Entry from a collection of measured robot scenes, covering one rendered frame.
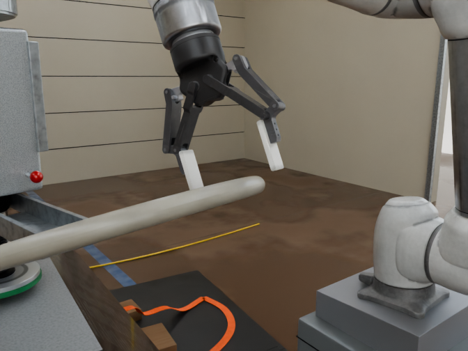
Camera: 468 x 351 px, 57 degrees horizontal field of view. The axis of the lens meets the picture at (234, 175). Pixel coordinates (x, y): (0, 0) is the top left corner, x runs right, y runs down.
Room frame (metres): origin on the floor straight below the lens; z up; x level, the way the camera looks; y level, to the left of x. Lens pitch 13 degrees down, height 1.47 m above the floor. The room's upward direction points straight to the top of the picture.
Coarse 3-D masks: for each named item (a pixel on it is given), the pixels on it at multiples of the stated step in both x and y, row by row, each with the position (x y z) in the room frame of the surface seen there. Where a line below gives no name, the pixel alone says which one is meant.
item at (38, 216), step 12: (12, 204) 1.16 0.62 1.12; (24, 204) 1.10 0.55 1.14; (36, 204) 1.05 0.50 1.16; (48, 204) 1.02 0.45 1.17; (0, 216) 0.92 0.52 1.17; (12, 216) 1.07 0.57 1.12; (24, 216) 1.07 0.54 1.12; (36, 216) 1.05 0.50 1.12; (48, 216) 1.01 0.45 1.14; (60, 216) 0.96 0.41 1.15; (72, 216) 0.92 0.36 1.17; (0, 228) 0.93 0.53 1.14; (12, 228) 0.88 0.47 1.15; (24, 228) 0.83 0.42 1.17; (36, 228) 0.96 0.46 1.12; (48, 228) 0.96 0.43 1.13; (12, 240) 0.88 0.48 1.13
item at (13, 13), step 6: (0, 0) 1.09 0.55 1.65; (6, 0) 1.10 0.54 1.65; (12, 0) 1.13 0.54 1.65; (0, 6) 1.08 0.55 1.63; (6, 6) 1.10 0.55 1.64; (12, 6) 1.13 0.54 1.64; (0, 12) 1.09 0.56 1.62; (6, 12) 1.11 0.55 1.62; (12, 12) 1.12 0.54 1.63; (0, 18) 1.19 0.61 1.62; (6, 18) 1.19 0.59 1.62; (12, 18) 1.19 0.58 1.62
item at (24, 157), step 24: (0, 48) 1.10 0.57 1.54; (24, 48) 1.14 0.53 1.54; (0, 72) 1.09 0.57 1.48; (24, 72) 1.14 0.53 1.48; (0, 96) 1.09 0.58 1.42; (24, 96) 1.13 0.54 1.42; (0, 120) 1.08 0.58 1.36; (24, 120) 1.13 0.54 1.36; (0, 144) 1.08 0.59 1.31; (24, 144) 1.12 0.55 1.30; (0, 168) 1.07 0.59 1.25; (24, 168) 1.12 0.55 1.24; (0, 192) 1.07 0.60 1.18
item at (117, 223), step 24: (192, 192) 0.52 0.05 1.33; (216, 192) 0.54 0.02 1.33; (240, 192) 0.57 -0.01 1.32; (96, 216) 0.48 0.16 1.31; (120, 216) 0.47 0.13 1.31; (144, 216) 0.48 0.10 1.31; (168, 216) 0.49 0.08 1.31; (24, 240) 0.47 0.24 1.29; (48, 240) 0.46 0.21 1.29; (72, 240) 0.46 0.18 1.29; (96, 240) 0.46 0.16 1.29; (0, 264) 0.47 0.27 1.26
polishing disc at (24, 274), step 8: (24, 264) 1.20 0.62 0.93; (32, 264) 1.20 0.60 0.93; (16, 272) 1.14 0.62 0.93; (24, 272) 1.14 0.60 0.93; (32, 272) 1.14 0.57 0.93; (0, 280) 1.10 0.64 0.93; (8, 280) 1.10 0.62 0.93; (16, 280) 1.10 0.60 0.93; (24, 280) 1.10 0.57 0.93; (32, 280) 1.12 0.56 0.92; (0, 288) 1.05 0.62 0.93; (8, 288) 1.06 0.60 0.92; (16, 288) 1.07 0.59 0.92
